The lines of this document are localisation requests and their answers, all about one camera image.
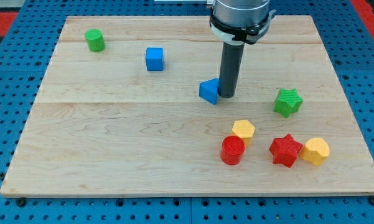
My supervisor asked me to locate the green star block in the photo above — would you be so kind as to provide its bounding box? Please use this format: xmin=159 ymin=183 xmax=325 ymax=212
xmin=273 ymin=88 xmax=304 ymax=118

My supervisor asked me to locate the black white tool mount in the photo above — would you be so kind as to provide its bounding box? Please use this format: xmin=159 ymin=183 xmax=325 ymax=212
xmin=210 ymin=9 xmax=276 ymax=45

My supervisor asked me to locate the blue cube block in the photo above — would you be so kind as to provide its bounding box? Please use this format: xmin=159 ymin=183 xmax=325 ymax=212
xmin=145 ymin=47 xmax=164 ymax=71

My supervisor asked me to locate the green cylinder block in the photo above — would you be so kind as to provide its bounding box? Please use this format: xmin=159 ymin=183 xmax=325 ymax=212
xmin=85 ymin=29 xmax=106 ymax=52

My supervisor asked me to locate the red star block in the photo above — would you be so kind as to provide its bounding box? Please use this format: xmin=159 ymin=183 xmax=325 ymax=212
xmin=269 ymin=134 xmax=303 ymax=168

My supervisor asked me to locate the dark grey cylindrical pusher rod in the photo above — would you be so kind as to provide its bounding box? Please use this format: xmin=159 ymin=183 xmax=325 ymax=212
xmin=218 ymin=42 xmax=245 ymax=98

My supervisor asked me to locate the light wooden board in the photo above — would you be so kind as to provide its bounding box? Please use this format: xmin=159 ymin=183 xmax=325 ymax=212
xmin=1 ymin=16 xmax=374 ymax=198

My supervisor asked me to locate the yellow heart block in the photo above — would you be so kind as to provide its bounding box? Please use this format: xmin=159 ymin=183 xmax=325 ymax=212
xmin=299 ymin=138 xmax=330 ymax=166

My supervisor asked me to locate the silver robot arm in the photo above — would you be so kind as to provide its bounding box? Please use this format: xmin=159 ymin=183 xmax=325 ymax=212
xmin=155 ymin=0 xmax=276 ymax=98

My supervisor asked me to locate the blue triangle block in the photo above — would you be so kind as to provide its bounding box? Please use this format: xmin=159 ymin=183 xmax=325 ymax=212
xmin=199 ymin=78 xmax=218 ymax=105

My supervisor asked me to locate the yellow hexagon block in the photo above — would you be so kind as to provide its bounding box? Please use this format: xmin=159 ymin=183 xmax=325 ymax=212
xmin=231 ymin=120 xmax=256 ymax=147

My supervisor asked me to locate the red cylinder block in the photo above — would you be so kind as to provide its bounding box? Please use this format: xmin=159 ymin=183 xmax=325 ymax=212
xmin=220 ymin=136 xmax=246 ymax=166

